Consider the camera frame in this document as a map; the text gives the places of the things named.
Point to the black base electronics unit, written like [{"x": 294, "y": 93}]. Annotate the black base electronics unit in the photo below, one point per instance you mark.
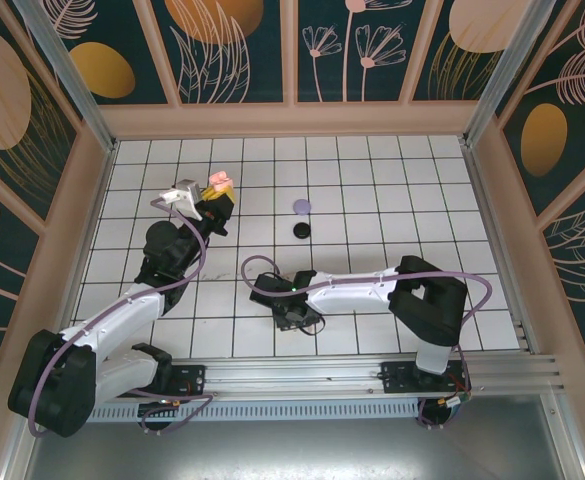
[
  {"x": 159, "y": 424},
  {"x": 442, "y": 412}
]

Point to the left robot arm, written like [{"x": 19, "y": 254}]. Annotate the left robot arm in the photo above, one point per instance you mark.
[{"x": 122, "y": 315}]

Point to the black earbud charging case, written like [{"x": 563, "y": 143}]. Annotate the black earbud charging case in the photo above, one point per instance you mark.
[{"x": 302, "y": 230}]

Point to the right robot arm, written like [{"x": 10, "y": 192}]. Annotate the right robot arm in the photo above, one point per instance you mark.
[{"x": 352, "y": 295}]

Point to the purple earbud charging case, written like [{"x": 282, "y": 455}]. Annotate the purple earbud charging case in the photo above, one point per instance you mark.
[{"x": 302, "y": 205}]

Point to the pink earbud charging case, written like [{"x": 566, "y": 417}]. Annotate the pink earbud charging case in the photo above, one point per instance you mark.
[{"x": 219, "y": 179}]

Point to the aluminium frame post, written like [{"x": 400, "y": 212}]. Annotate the aluminium frame post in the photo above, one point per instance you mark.
[
  {"x": 509, "y": 75},
  {"x": 78, "y": 85}
]

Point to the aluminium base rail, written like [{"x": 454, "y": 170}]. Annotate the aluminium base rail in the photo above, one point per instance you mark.
[{"x": 292, "y": 372}]

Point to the grey metal sheet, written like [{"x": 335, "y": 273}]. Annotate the grey metal sheet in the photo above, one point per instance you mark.
[{"x": 292, "y": 450}]

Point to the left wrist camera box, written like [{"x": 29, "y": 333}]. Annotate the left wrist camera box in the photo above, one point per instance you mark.
[{"x": 187, "y": 200}]

